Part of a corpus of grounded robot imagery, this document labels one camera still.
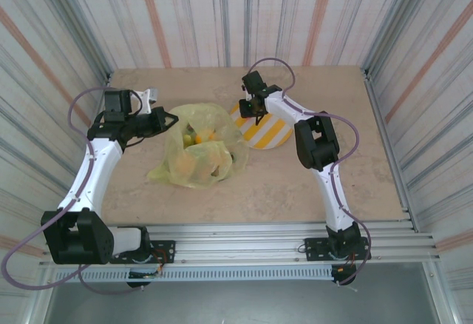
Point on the orange pear-shaped fruit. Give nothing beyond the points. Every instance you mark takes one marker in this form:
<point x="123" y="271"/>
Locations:
<point x="199" y="139"/>

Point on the yellow plastic bag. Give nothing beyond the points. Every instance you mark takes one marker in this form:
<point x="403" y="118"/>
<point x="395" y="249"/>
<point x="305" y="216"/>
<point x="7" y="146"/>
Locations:
<point x="214" y="154"/>

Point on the yellow white striped plate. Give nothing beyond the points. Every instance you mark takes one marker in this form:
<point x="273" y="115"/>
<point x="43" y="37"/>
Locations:
<point x="269" y="135"/>

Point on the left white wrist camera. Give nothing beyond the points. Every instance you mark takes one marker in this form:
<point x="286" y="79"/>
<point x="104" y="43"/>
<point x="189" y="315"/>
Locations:
<point x="146" y="98"/>

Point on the aluminium rail frame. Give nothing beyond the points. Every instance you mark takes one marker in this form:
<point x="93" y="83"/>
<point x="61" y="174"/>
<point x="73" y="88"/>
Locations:
<point x="240" y="235"/>

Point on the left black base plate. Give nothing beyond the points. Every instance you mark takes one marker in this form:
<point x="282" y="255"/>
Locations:
<point x="164" y="252"/>

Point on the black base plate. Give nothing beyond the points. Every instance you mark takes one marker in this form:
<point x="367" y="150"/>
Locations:
<point x="164" y="252"/>
<point x="314" y="250"/>

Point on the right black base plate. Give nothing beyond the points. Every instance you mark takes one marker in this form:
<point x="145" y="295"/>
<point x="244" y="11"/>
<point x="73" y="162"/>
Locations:
<point x="314" y="250"/>

